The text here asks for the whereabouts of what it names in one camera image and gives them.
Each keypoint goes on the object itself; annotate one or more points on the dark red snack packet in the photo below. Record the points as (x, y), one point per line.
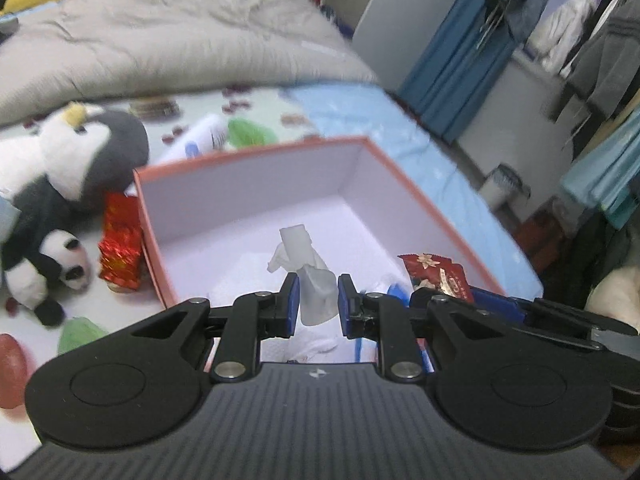
(440, 275)

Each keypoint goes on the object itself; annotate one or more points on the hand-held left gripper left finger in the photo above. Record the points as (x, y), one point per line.
(292, 307)

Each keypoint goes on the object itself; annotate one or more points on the grey duvet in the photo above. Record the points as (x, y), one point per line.
(175, 35)

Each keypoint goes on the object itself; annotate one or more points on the white wardrobe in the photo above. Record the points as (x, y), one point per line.
(400, 20)

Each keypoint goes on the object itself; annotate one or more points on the blue curtain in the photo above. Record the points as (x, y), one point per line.
(450, 70)

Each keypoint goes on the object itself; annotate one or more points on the dark grey hanging garment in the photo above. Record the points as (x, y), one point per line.
(610, 60)

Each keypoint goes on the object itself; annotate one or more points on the fruit print bed sheet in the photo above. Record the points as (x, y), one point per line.
(350, 110)

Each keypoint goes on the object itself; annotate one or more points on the row of small bottles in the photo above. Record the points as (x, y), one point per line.
(327, 10)

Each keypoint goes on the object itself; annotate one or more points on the grey white penguin plush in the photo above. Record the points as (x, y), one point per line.
(100, 155)

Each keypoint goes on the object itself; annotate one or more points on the white squeeze tube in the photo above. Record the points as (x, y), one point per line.
(202, 135)

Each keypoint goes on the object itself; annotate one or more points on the blue white snack bag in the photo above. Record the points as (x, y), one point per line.
(397, 291)

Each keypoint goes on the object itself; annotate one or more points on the cream soft bundle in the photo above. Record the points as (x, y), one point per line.
(617, 292)

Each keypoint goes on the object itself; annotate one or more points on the white hanging garment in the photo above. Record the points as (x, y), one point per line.
(565, 30)

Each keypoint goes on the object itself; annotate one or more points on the translucent white plastic bag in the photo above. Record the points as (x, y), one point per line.
(315, 285)

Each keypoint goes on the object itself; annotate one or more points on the orange-rimmed white box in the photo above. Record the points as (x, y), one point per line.
(250, 200)

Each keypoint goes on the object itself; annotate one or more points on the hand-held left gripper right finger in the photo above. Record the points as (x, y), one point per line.
(346, 307)

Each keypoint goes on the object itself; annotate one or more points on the light blue hanging garment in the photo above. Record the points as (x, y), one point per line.
(605, 170)

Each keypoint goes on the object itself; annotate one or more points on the small panda plush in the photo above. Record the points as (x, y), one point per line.
(55, 255)

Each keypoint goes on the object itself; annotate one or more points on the white trash bin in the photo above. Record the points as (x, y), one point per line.
(502, 187)

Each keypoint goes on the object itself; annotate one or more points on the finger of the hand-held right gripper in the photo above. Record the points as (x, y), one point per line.
(500, 306)

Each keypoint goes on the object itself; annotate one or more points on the shiny red foil packet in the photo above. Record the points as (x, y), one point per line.
(122, 240)

